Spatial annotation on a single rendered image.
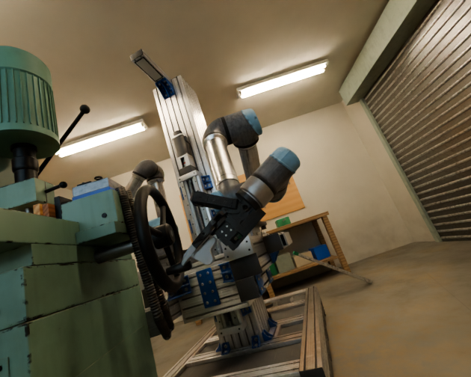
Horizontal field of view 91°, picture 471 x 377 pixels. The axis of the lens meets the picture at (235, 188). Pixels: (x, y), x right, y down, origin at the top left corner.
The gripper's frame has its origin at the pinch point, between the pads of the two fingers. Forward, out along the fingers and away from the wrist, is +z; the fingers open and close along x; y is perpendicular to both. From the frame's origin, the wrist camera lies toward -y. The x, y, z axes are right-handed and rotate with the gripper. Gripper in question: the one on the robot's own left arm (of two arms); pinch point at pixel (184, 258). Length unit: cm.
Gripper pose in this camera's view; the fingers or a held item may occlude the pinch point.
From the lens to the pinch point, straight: 55.3
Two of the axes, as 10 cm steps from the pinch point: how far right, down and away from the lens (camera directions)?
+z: -6.7, 7.2, -1.9
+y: 7.4, 6.4, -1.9
